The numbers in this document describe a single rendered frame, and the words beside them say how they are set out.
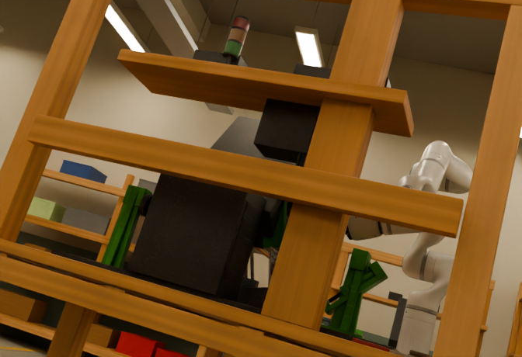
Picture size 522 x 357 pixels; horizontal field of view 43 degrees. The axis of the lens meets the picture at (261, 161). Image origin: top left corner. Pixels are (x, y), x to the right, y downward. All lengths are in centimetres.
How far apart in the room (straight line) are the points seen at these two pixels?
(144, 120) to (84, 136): 679
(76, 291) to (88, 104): 735
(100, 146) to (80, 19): 51
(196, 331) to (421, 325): 108
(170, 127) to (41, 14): 276
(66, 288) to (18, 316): 630
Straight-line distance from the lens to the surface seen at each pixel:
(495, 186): 174
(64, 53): 231
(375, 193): 170
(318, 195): 172
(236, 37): 207
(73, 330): 268
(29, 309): 824
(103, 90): 924
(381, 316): 769
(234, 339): 176
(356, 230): 211
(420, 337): 262
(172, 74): 208
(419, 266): 265
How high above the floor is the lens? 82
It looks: 15 degrees up
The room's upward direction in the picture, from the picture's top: 17 degrees clockwise
